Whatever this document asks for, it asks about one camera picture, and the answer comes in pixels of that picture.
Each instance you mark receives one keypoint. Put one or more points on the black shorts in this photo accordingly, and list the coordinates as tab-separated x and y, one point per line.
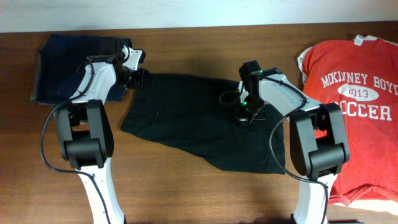
187	113

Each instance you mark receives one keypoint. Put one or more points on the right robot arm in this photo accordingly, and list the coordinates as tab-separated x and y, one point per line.
318	141

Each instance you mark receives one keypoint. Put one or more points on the red soccer t-shirt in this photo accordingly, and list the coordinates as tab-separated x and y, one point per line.
360	75

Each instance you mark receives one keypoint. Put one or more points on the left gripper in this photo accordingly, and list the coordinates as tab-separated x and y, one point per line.
140	78

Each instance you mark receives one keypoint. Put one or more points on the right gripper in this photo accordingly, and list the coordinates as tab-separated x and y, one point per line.
249	114

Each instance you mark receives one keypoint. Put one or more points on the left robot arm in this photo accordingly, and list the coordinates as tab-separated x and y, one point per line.
84	133

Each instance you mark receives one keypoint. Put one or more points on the folded navy blue garment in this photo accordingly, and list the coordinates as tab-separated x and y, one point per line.
60	69

